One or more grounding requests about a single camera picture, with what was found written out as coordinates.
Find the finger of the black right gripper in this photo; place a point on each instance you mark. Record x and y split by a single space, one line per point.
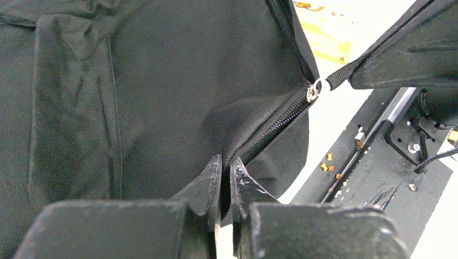
419 50

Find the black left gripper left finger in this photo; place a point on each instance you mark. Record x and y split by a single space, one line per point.
201 221

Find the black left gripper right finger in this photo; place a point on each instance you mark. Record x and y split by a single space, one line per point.
245 191

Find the yellow green children book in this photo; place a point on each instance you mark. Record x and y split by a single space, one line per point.
327 25

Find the black fabric student bag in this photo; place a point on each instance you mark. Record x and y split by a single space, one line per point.
130 99

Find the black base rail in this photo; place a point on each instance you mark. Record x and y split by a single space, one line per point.
373 163

